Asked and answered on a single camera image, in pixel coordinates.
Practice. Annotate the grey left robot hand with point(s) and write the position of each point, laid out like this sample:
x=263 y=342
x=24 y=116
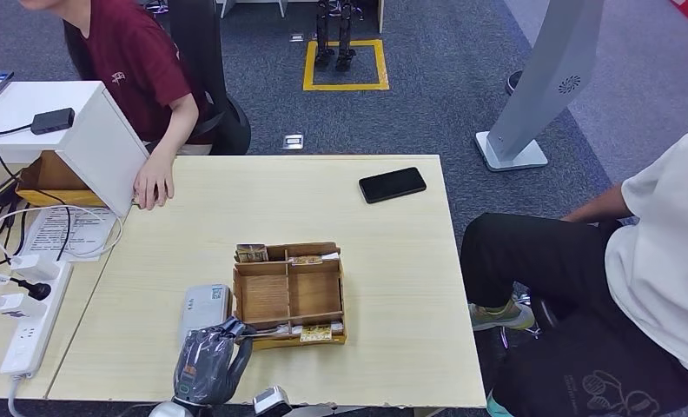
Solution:
x=206 y=368

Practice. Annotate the person's hand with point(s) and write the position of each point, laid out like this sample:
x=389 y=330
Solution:
x=573 y=217
x=154 y=184

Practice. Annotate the person's forearm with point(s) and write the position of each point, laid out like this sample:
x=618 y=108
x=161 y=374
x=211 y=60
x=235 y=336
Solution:
x=604 y=203
x=177 y=126

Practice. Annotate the grey card reader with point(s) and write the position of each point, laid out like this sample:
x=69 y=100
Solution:
x=203 y=305

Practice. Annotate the person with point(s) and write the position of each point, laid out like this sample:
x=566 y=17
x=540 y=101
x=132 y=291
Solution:
x=649 y=259
x=139 y=69

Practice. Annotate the wooden card organizer box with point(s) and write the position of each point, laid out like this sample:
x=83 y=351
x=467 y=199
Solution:
x=289 y=293

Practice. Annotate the bright yellow key card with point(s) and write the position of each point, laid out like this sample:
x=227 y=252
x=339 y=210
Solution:
x=315 y=332

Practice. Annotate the brown card stack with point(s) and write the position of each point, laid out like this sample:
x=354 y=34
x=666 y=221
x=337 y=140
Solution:
x=252 y=252

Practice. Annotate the yellow card in slot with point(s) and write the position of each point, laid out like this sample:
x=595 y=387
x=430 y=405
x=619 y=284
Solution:
x=305 y=260

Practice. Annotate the white riser box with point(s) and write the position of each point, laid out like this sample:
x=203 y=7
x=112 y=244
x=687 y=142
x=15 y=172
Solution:
x=91 y=144

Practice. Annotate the printed paper sheet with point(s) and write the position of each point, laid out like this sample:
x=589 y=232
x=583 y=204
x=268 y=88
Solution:
x=50 y=233

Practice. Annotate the black adapter box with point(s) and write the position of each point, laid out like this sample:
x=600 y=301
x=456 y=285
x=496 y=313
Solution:
x=53 y=121

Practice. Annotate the green sneaker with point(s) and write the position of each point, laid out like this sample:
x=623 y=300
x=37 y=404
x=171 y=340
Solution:
x=500 y=316

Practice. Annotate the black office chair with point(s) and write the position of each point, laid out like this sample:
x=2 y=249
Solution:
x=206 y=52

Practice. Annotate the large silver floor socket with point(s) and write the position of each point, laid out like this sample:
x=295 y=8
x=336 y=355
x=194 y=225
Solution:
x=292 y=142

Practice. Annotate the grey kiosk stand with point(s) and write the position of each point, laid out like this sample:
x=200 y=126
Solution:
x=544 y=75

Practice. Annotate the large white charger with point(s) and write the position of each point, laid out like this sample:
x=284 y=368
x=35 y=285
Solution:
x=33 y=266

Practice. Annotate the black round object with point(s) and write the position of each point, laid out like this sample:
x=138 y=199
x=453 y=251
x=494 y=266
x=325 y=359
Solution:
x=512 y=83

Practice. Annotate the black power plug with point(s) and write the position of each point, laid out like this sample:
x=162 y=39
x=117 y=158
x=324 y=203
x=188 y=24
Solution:
x=38 y=289

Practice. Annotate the white power strip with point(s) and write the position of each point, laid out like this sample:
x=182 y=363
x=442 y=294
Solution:
x=32 y=339

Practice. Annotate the small white charger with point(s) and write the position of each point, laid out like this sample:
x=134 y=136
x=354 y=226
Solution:
x=15 y=304

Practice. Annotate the black smartphone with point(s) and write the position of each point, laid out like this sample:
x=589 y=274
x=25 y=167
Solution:
x=392 y=185

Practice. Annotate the small silver floor socket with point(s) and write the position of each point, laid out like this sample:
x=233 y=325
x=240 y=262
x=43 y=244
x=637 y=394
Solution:
x=296 y=38

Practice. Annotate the teal sneaker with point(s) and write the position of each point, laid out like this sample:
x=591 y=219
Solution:
x=497 y=407

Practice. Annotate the yellow floor tape square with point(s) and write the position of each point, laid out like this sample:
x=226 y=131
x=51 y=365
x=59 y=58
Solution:
x=346 y=87

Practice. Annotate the black humanoid robot legs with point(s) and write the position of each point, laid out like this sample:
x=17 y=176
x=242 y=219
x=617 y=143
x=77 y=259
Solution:
x=325 y=34

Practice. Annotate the white table frame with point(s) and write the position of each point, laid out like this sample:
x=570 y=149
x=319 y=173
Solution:
x=252 y=6

